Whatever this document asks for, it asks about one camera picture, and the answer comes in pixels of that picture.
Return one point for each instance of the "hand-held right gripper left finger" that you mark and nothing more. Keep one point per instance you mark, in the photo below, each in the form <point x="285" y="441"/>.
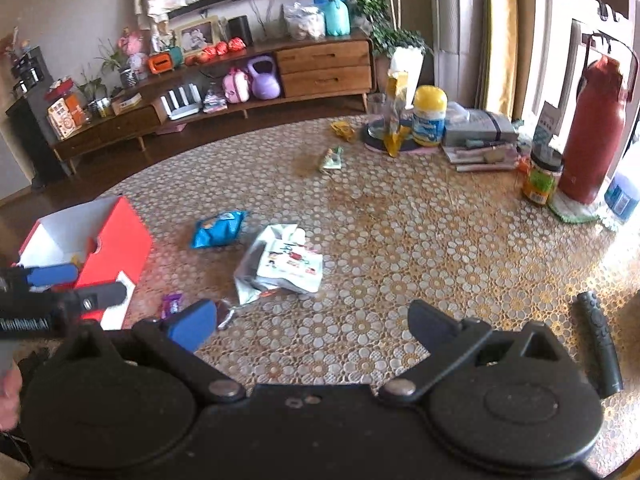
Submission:
<point x="192" y="324"/>

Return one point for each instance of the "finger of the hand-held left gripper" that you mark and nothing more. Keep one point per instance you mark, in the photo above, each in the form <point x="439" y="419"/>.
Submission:
<point x="102" y="296"/>
<point x="50" y="275"/>

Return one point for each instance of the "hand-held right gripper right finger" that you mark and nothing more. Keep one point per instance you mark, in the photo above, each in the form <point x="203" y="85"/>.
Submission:
<point x="429" y="321"/>

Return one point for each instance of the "purple candy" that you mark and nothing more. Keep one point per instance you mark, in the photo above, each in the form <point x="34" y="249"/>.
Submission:
<point x="172" y="305"/>

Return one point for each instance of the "red cardboard shoe box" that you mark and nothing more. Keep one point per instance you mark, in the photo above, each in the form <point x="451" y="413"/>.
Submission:
<point x="120" y="245"/>

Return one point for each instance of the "blue snack packet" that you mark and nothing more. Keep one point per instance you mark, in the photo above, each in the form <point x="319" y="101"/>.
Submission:
<point x="217" y="230"/>

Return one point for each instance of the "white cartoon snack bag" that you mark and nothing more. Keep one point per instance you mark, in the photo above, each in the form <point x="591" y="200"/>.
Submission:
<point x="285" y="265"/>

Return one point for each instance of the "person's left hand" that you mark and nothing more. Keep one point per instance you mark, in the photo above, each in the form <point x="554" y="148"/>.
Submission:
<point x="10" y="400"/>

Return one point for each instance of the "black tall cabinet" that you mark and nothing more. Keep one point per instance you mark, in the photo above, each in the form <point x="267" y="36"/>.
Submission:
<point x="30" y="145"/>

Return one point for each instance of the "orange and white carton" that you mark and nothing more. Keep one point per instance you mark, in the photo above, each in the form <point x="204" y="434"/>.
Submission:
<point x="66" y="117"/>

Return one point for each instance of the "stack of books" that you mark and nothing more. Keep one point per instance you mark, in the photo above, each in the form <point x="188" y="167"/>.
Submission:
<point x="480" y="157"/>

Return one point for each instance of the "black remote control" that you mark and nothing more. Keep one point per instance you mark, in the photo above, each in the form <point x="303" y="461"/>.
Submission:
<point x="600" y="340"/>

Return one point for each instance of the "green lace coaster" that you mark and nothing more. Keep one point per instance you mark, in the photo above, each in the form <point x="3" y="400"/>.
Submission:
<point x="570" y="212"/>

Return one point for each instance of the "black lidded glass jar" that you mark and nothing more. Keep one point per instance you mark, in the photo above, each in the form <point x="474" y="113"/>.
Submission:
<point x="542" y="180"/>

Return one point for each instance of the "red lidded container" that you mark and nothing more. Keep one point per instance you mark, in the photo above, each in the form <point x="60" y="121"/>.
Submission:
<point x="59" y="91"/>

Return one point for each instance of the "pink round placemat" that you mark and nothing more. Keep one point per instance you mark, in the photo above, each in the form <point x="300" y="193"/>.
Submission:
<point x="375" y="144"/>

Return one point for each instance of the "brown flat box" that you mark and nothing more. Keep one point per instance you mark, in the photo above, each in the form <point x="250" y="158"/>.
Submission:
<point x="126" y="103"/>

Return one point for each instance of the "small green wrapper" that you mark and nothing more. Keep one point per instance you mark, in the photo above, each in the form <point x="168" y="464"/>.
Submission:
<point x="331" y="160"/>

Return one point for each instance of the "grey rectangular box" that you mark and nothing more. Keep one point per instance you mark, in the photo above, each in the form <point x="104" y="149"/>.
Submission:
<point x="480" y="127"/>

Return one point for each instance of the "yellow lidded white tub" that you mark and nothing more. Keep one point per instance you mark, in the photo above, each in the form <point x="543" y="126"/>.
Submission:
<point x="429" y="120"/>

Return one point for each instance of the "black coffee machine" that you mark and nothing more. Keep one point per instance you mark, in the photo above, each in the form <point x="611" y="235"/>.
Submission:
<point x="29" y="72"/>

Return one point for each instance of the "white router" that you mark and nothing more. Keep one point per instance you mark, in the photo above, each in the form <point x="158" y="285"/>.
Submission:
<point x="181" y="104"/>

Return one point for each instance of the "small yellow wrapper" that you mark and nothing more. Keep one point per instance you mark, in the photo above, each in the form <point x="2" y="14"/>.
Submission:
<point x="342" y="130"/>

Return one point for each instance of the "black striped cup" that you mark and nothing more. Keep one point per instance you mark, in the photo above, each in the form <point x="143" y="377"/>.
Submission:
<point x="128" y="79"/>

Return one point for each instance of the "clear drinking glass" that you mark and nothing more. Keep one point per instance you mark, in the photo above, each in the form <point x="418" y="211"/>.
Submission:
<point x="377" y="115"/>

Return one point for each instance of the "green houseplant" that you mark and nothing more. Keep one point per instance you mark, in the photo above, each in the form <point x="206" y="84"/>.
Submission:
<point x="107" y="60"/>

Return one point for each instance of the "stack of colourful packets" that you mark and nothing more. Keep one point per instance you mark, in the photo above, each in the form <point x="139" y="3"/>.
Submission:
<point x="215" y="102"/>

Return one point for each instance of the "tall yellow packet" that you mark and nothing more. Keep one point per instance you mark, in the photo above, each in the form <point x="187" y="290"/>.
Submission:
<point x="397" y="95"/>

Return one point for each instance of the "clear water bottle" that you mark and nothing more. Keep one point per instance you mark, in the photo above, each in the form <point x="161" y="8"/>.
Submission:
<point x="622" y="197"/>

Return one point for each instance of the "standing paper card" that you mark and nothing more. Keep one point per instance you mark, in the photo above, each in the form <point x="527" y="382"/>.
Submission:
<point x="547" y="122"/>

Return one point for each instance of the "dried flower decoration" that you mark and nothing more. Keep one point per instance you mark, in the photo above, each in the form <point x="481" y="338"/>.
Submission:
<point x="17" y="42"/>

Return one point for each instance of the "pink small bag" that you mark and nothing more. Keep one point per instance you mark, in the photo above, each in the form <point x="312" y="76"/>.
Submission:
<point x="236" y="87"/>

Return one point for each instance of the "pink flower bouquet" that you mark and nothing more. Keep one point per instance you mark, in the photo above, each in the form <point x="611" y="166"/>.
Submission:
<point x="132" y="47"/>

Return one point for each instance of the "orange and teal box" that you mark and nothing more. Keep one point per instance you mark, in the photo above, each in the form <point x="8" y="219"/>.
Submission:
<point x="164" y="61"/>

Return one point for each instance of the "red thermos flask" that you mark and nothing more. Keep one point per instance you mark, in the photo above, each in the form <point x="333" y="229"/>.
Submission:
<point x="592" y="135"/>

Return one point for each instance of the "purple kettlebell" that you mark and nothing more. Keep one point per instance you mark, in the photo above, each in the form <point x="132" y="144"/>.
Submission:
<point x="265" y="82"/>

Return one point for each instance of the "red wrapped apple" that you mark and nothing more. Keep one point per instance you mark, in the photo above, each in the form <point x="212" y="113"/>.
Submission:
<point x="209" y="53"/>
<point x="222" y="48"/>
<point x="192" y="59"/>
<point x="237" y="45"/>

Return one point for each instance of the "white planter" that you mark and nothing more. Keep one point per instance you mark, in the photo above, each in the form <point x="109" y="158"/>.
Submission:
<point x="406" y="67"/>

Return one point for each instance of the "wooden TV cabinet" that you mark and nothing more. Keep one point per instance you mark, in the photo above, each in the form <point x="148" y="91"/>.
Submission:
<point x="325" y="67"/>

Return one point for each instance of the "green artificial tree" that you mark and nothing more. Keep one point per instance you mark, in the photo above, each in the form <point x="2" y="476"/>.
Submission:
<point x="395" y="35"/>

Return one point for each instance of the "gold curtain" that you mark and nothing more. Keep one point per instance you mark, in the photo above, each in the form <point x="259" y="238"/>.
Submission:
<point x="500" y="35"/>

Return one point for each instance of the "black speaker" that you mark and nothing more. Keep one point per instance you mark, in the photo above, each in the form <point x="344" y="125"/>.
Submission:
<point x="241" y="31"/>

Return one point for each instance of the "grey standing air conditioner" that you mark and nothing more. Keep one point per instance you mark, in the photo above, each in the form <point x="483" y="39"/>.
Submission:
<point x="457" y="25"/>

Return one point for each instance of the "teal spray bottle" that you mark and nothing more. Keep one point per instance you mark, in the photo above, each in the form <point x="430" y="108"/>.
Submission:
<point x="336" y="17"/>

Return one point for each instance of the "clear plastic bag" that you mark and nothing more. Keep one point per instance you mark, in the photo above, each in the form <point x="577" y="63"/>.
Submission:
<point x="304" y="22"/>

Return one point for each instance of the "cream photo frame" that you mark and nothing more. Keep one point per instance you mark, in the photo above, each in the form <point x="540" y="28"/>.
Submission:
<point x="196" y="37"/>

